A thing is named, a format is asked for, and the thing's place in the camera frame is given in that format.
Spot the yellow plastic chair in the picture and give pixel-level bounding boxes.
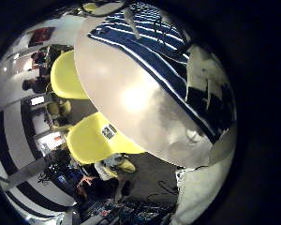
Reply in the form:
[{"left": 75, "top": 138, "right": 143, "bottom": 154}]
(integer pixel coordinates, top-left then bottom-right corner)
[{"left": 50, "top": 50, "right": 90, "bottom": 101}]

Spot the person in dark clothes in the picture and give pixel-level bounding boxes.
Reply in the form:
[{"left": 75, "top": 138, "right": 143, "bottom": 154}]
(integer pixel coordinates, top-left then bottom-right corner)
[
  {"left": 30, "top": 46, "right": 56, "bottom": 77},
  {"left": 22, "top": 76, "right": 52, "bottom": 95}
]

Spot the small lit screen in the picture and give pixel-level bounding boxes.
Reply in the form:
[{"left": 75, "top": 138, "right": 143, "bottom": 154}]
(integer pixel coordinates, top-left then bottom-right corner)
[{"left": 29, "top": 95, "right": 47, "bottom": 107}]

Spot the blue white striped shirt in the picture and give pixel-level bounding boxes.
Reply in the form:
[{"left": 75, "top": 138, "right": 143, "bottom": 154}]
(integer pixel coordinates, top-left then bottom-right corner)
[{"left": 87, "top": 1, "right": 223, "bottom": 145}]

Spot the red wall picture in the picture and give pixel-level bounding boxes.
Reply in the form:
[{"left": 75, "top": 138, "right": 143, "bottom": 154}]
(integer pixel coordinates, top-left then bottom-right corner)
[{"left": 27, "top": 26, "right": 56, "bottom": 48}]

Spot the seated person in light top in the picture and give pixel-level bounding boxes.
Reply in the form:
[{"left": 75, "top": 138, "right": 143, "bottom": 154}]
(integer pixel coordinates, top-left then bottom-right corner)
[{"left": 74, "top": 152, "right": 137, "bottom": 204}]

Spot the white board with red print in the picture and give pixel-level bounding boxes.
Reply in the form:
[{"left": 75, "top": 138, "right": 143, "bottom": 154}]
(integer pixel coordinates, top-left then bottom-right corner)
[{"left": 37, "top": 130, "right": 66, "bottom": 155}]

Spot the black floor cable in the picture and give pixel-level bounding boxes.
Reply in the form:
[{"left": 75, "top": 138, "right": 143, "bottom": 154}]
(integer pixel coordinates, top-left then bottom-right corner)
[{"left": 145, "top": 179, "right": 180, "bottom": 204}]

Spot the yellow chair with sticker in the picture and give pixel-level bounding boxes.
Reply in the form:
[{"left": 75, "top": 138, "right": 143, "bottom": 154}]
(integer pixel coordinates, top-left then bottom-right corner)
[{"left": 65, "top": 111, "right": 146, "bottom": 166}]

